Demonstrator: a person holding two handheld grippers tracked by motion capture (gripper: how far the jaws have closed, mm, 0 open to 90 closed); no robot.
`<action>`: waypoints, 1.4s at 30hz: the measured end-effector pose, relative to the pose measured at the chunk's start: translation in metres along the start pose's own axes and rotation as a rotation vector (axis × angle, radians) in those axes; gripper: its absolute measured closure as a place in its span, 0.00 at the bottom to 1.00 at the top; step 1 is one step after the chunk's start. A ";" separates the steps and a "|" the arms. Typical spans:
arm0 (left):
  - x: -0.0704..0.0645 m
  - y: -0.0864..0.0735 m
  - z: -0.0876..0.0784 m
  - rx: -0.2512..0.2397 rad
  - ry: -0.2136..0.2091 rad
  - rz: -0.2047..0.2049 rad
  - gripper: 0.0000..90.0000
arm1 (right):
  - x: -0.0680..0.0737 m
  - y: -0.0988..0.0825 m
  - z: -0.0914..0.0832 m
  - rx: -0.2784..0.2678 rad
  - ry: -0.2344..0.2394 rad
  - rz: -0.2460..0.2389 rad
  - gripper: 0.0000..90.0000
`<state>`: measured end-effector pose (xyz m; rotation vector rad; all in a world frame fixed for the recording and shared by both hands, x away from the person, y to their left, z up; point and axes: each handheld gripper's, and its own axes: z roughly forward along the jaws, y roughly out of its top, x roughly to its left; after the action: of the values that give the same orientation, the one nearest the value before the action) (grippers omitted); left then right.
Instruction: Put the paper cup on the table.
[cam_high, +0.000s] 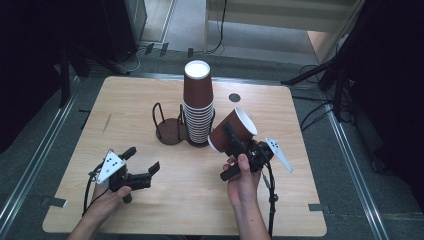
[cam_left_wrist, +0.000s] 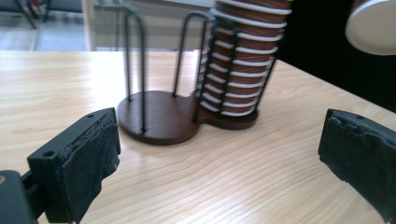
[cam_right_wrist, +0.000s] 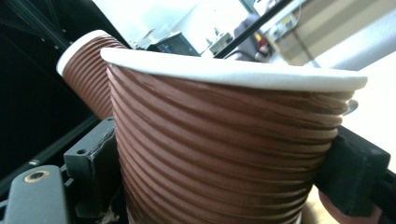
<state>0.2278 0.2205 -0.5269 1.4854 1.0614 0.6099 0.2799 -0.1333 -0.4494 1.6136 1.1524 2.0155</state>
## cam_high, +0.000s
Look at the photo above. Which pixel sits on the dark tall cabinet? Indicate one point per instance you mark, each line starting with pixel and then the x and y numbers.
pixel 125 26

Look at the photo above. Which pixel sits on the single brown ribbed cup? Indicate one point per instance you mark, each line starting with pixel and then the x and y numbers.
pixel 216 138

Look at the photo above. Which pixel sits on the person's left hand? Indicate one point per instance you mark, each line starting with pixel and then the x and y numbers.
pixel 110 200

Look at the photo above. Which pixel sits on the beige wooden cabinet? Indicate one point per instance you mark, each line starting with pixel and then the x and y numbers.
pixel 283 16

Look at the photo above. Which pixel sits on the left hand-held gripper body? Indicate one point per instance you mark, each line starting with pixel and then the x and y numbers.
pixel 131 180

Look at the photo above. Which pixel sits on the stack of brown paper cups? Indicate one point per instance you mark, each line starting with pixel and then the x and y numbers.
pixel 197 90

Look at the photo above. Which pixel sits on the grey tape strip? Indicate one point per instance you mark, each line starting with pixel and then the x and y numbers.
pixel 54 202
pixel 319 208

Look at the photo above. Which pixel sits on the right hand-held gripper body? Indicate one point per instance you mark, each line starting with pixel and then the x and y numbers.
pixel 260 155

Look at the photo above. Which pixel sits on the black tripod stand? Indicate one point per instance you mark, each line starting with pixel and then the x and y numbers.
pixel 328 71

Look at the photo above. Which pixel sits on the black metal stand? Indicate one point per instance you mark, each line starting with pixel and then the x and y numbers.
pixel 71 66

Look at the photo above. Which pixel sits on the person's right hand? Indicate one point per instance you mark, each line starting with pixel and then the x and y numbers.
pixel 245 186

